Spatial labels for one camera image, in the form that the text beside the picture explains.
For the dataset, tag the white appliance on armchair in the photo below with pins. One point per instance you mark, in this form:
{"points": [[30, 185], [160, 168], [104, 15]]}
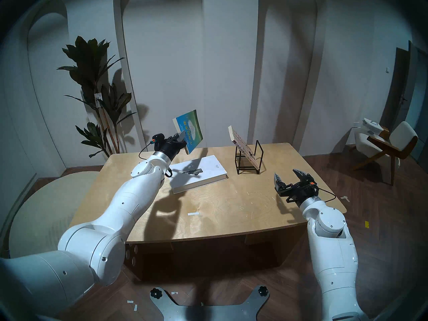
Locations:
{"points": [[372, 126]]}

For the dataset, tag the white wooden armchair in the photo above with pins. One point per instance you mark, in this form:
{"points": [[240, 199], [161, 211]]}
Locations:
{"points": [[399, 139]]}

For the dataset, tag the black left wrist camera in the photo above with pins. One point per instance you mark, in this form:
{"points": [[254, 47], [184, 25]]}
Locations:
{"points": [[157, 138]]}

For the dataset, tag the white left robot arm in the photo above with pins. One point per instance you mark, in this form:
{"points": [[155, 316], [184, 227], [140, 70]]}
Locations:
{"points": [[100, 240]]}

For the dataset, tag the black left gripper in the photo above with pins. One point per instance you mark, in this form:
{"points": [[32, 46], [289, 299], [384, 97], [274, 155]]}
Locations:
{"points": [[170, 147]]}

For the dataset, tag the white plant tag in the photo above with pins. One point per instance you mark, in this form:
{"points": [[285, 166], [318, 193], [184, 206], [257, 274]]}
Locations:
{"points": [[99, 99]]}

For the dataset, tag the thick white book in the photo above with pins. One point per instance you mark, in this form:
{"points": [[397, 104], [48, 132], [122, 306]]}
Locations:
{"points": [[204, 173]]}

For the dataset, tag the beige book with calligraphy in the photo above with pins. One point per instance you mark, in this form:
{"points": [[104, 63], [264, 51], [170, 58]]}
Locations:
{"points": [[242, 146]]}

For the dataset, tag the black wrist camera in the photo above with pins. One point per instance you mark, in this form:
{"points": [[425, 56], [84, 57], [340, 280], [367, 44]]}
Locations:
{"points": [[157, 138], [310, 184]]}

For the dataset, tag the round beige rug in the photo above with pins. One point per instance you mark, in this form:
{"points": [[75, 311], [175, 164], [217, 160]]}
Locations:
{"points": [[40, 206]]}

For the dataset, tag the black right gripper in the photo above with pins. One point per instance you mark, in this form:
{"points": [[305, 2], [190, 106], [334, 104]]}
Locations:
{"points": [[297, 193]]}

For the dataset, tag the tall dark green plant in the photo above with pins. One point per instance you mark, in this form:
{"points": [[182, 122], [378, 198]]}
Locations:
{"points": [[90, 63]]}

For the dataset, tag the blue green paperback book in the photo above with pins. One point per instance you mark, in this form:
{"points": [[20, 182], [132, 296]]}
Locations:
{"points": [[192, 126]]}

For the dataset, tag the black base knob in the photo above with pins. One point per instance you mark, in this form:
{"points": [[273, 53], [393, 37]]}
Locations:
{"points": [[263, 290], [156, 293]]}

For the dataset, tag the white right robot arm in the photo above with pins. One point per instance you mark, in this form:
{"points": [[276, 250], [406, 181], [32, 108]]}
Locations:
{"points": [[334, 256]]}

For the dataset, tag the dark open door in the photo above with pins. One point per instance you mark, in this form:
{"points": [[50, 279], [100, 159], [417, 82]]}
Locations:
{"points": [[396, 93]]}

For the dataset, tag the grey metal robot base plate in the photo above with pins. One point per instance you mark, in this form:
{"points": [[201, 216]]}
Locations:
{"points": [[210, 313]]}

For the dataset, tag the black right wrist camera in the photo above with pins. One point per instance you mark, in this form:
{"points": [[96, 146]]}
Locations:
{"points": [[310, 184]]}

